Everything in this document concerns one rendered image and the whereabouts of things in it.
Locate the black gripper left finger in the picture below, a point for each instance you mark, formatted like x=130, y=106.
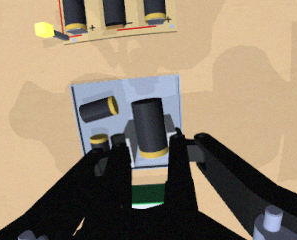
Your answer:
x=60, y=211

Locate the light blue tray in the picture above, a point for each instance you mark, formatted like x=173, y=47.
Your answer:
x=126, y=91

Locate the black battery with gold end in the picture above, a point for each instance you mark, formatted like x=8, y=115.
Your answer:
x=100, y=141
x=149, y=123
x=154, y=9
x=99, y=109
x=114, y=12
x=74, y=14

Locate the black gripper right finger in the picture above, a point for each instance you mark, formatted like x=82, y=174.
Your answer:
x=250, y=195

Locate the green open-top box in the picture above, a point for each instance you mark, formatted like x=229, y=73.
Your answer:
x=147, y=194

